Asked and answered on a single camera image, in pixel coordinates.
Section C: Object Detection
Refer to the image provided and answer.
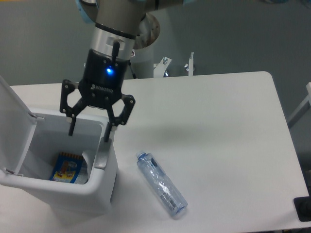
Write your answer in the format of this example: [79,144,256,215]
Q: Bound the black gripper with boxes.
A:
[59,49,136,142]

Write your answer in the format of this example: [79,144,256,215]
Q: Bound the clear plastic bag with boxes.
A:
[82,150,96,179]

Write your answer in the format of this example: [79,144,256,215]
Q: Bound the clear plastic water bottle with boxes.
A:
[136,151,188,217]

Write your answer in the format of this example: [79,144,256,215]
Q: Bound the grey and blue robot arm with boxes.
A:
[60,0,189,141]

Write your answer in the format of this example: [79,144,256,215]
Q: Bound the white trash can lid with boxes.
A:
[0,78,36,173]

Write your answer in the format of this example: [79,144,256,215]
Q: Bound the white plastic trash can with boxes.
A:
[0,108,118,215]

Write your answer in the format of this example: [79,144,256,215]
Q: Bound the blue snack wrapper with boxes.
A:
[49,152,88,184]

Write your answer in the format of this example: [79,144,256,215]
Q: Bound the black clamp at table edge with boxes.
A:
[294,196,311,222]

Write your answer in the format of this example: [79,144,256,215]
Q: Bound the black cable on pedestal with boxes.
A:
[128,60,137,80]

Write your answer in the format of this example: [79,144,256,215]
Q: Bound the white bracket with bolt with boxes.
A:
[153,57,172,78]

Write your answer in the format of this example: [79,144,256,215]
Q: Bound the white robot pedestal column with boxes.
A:
[125,13,160,80]

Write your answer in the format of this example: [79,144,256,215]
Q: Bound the white upright bracket post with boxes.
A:
[184,51,194,76]

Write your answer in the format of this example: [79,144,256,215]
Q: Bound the white frame leg right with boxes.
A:
[287,82,311,129]

